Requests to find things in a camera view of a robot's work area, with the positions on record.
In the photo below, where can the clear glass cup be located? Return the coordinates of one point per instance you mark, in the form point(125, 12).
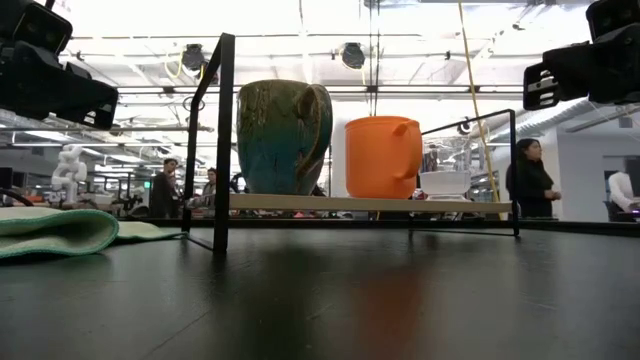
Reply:
point(445, 182)

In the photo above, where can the green brown glazed ceramic mug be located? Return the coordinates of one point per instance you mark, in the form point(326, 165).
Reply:
point(275, 145)

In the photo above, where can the orange plastic cup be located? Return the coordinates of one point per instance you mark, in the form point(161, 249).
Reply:
point(380, 160)

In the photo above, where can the white robot figure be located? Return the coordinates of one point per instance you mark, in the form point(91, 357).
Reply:
point(69, 172)

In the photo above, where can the person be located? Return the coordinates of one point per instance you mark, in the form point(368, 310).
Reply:
point(621, 192)
point(532, 185)
point(209, 187)
point(162, 192)

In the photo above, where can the green microfibre cloth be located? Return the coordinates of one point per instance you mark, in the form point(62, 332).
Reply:
point(55, 230)

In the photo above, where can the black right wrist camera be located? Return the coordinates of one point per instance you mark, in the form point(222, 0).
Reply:
point(612, 17)

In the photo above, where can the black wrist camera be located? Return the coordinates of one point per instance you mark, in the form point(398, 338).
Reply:
point(42, 27)
point(612, 17)

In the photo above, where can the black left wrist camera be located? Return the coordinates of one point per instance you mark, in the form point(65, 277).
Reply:
point(42, 27)

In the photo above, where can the black metal table frame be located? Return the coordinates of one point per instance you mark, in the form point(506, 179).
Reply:
point(575, 225)

